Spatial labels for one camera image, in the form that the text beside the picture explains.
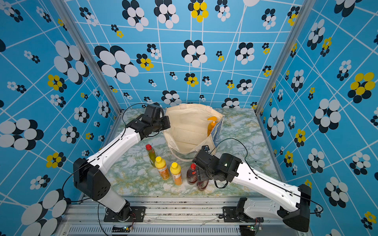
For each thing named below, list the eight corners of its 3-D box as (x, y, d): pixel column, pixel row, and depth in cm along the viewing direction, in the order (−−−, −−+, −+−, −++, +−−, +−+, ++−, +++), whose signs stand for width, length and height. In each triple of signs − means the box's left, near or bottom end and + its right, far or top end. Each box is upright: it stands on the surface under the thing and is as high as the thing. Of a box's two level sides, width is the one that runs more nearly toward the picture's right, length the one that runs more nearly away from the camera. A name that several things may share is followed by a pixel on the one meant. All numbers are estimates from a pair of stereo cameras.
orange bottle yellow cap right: (173, 183, 86) (168, 167, 67) (178, 178, 88) (174, 160, 69) (179, 188, 84) (174, 172, 65) (183, 182, 86) (180, 166, 67)
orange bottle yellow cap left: (162, 180, 87) (153, 164, 68) (163, 173, 89) (155, 156, 71) (169, 180, 87) (163, 164, 68) (170, 173, 89) (164, 156, 71)
